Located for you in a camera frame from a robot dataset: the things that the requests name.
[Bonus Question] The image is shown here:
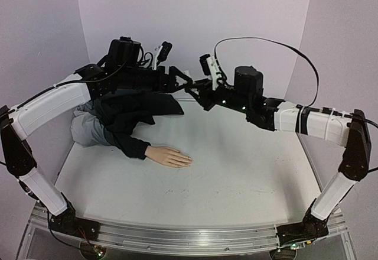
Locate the black grey jacket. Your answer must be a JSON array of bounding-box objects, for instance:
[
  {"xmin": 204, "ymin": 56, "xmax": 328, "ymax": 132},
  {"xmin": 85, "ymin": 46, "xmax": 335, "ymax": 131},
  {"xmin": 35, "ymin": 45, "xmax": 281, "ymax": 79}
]
[{"xmin": 70, "ymin": 90, "xmax": 184, "ymax": 160}]

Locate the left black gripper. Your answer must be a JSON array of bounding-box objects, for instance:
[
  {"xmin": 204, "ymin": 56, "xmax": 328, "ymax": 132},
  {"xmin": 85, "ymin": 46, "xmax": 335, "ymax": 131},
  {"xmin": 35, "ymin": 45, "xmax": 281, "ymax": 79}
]
[{"xmin": 119, "ymin": 65, "xmax": 195, "ymax": 95}]

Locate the aluminium front rail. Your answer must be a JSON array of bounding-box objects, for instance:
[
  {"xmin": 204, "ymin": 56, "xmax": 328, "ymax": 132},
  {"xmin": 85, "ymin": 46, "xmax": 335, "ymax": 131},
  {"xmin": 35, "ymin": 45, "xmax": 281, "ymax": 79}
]
[{"xmin": 30, "ymin": 204, "xmax": 349, "ymax": 256}]

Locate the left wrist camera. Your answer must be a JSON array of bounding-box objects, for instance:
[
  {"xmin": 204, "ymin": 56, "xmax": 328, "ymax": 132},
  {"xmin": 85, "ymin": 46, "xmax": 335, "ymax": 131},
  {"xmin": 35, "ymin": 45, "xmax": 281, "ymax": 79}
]
[{"xmin": 152, "ymin": 41, "xmax": 172, "ymax": 70}]

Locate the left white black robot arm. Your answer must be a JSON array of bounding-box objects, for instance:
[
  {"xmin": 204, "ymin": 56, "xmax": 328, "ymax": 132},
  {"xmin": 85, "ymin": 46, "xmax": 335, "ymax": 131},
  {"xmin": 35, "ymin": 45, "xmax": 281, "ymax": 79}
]
[{"xmin": 1, "ymin": 37, "xmax": 192, "ymax": 235}]

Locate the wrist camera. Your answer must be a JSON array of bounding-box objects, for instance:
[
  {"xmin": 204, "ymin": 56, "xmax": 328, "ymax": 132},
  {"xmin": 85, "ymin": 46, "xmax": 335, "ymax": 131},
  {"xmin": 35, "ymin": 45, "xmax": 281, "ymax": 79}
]
[
  {"xmin": 199, "ymin": 54, "xmax": 227, "ymax": 91},
  {"xmin": 152, "ymin": 41, "xmax": 172, "ymax": 70}
]

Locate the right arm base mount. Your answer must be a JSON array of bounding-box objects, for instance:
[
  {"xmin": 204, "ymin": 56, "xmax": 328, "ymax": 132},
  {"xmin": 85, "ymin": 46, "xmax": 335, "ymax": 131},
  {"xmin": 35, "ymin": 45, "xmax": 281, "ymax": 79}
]
[{"xmin": 276, "ymin": 209, "xmax": 329, "ymax": 246}]

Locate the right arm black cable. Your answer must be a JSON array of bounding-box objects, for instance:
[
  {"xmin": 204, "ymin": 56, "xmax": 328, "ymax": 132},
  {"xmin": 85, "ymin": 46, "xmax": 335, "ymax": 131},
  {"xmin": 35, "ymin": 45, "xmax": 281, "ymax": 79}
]
[{"xmin": 213, "ymin": 37, "xmax": 320, "ymax": 107}]

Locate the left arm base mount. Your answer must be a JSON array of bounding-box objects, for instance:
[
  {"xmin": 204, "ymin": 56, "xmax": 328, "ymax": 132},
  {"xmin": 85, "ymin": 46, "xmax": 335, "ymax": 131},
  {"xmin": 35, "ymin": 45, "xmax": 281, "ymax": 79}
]
[{"xmin": 49, "ymin": 203, "xmax": 100, "ymax": 241}]

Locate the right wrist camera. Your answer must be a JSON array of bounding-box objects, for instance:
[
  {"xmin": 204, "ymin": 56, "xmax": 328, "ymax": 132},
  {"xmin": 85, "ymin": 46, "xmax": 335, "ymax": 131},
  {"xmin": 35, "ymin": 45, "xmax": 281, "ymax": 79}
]
[{"xmin": 199, "ymin": 54, "xmax": 227, "ymax": 91}]

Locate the mannequin hand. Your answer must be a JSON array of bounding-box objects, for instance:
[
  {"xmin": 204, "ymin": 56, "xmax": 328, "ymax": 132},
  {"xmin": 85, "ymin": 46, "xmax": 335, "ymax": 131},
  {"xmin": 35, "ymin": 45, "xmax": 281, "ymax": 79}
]
[{"xmin": 145, "ymin": 146, "xmax": 192, "ymax": 168}]

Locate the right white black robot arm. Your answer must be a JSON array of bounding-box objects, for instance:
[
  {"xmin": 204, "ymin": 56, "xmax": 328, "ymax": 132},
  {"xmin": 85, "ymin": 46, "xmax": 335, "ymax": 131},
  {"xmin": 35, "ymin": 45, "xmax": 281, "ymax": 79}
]
[{"xmin": 185, "ymin": 66, "xmax": 372, "ymax": 220}]

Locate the clear nail polish bottle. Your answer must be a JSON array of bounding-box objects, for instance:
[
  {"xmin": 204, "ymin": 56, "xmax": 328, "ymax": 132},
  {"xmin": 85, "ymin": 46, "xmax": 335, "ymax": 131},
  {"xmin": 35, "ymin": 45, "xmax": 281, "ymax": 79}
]
[{"xmin": 183, "ymin": 70, "xmax": 191, "ymax": 78}]

